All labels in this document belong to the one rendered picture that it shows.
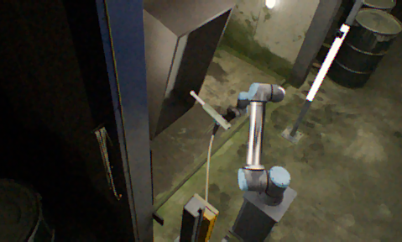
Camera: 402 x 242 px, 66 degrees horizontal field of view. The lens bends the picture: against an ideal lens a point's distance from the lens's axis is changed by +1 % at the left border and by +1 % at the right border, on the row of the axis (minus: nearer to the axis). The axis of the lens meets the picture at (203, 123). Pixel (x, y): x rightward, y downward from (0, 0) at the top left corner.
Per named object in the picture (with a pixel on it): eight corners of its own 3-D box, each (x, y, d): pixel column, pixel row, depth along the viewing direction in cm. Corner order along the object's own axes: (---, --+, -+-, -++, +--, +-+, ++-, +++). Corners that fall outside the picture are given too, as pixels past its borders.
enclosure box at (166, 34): (123, 116, 279) (134, 2, 183) (168, 85, 313) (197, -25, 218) (151, 140, 272) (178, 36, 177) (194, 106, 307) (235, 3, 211)
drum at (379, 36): (327, 60, 466) (356, 3, 400) (367, 72, 454) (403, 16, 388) (321, 81, 428) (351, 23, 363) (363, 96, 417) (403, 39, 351)
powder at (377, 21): (356, 7, 400) (357, 5, 399) (400, 18, 389) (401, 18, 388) (352, 25, 366) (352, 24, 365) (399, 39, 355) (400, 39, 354)
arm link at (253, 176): (265, 194, 207) (274, 83, 203) (240, 193, 206) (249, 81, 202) (259, 188, 222) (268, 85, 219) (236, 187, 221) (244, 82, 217)
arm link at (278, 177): (286, 197, 216) (294, 185, 203) (262, 196, 215) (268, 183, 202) (282, 179, 227) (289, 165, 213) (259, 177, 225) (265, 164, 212)
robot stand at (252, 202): (274, 228, 279) (298, 192, 231) (257, 254, 262) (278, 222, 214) (247, 207, 290) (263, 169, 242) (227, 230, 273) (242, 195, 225)
